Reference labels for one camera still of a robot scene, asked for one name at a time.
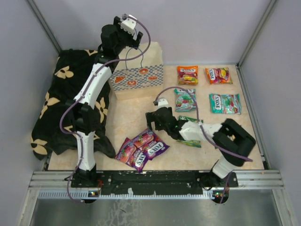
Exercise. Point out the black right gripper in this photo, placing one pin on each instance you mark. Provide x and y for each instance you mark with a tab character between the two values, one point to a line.
151	117

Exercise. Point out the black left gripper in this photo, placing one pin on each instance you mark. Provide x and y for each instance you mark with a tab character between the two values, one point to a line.
132	42

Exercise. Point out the blue checkered paper bag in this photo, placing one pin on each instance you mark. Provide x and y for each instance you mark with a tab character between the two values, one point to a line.
141	77

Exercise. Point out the purple snack packet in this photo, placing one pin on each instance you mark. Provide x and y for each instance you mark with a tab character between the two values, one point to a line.
132	156

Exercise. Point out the green snack packet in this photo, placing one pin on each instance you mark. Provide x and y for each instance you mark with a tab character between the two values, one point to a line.
193	143

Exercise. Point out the orange striped snack packet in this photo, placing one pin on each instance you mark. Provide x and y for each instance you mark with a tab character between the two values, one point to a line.
187	75

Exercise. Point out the teal Fox's candy packet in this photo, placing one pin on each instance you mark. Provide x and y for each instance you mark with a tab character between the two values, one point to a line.
225	104

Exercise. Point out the orange Fox's candy packet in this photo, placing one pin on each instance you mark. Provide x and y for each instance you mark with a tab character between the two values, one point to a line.
219	75

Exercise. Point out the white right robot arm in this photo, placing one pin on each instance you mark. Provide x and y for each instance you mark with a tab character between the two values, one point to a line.
232	140

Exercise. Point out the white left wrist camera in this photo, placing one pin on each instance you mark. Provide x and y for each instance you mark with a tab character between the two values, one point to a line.
128	24

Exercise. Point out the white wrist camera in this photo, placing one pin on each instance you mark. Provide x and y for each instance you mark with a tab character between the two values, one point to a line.
161	102
128	24

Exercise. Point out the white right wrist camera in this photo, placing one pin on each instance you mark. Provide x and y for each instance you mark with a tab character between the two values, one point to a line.
161	102

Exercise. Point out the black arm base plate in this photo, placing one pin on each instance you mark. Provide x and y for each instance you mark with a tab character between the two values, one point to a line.
82	181

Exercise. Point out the right aluminium corner post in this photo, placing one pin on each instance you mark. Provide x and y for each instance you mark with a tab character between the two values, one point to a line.
266	15

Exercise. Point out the aluminium corner post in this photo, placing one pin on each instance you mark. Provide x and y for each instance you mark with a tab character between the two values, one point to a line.
46	28
266	15

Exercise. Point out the left aluminium corner post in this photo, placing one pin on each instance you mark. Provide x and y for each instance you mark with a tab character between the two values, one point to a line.
46	28

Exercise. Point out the aluminium frame rail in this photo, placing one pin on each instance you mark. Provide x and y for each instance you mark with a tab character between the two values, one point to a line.
241	179

